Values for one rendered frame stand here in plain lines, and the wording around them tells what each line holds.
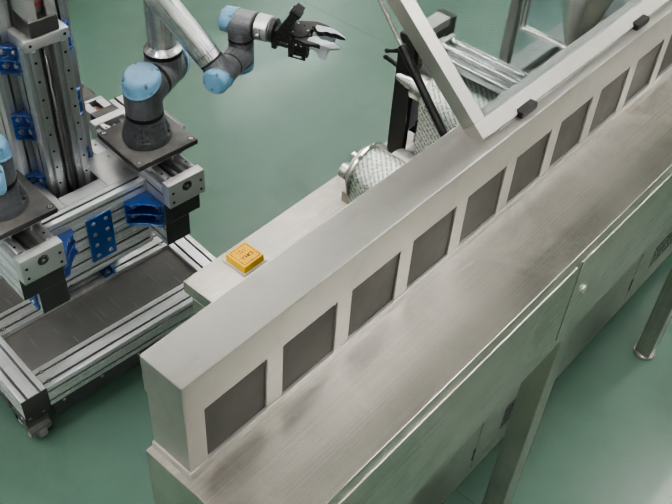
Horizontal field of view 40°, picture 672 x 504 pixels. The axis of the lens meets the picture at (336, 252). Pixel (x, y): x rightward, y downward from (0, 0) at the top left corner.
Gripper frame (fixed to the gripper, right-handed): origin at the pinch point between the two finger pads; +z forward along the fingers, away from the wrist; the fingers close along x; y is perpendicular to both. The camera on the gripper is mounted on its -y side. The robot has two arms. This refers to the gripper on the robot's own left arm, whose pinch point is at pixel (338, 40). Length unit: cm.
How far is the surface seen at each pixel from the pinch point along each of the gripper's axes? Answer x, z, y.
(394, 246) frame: 102, 48, -51
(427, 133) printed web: 35, 36, -10
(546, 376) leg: 68, 78, 25
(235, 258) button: 64, -4, 23
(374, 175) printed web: 56, 30, -14
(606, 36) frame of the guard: 37, 69, -49
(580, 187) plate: 57, 73, -28
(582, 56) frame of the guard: 46, 66, -50
